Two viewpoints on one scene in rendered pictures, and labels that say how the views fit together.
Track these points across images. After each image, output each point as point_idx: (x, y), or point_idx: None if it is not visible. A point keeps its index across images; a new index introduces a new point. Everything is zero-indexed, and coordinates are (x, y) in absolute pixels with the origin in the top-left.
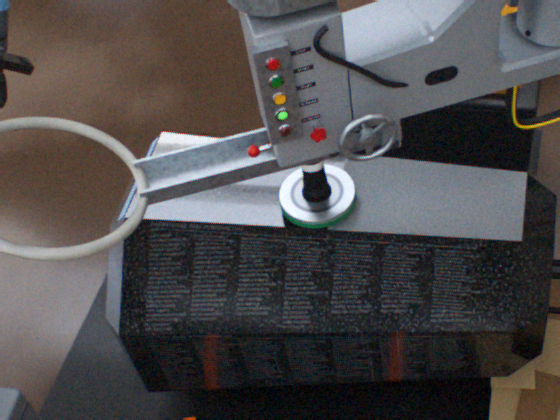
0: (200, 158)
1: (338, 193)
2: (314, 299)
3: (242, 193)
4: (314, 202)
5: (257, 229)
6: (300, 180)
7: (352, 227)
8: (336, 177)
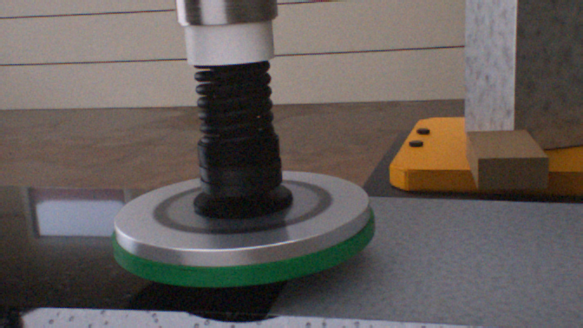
0: None
1: (314, 204)
2: None
3: (25, 250)
4: (228, 215)
5: (13, 321)
6: (199, 189)
7: (361, 311)
8: (311, 184)
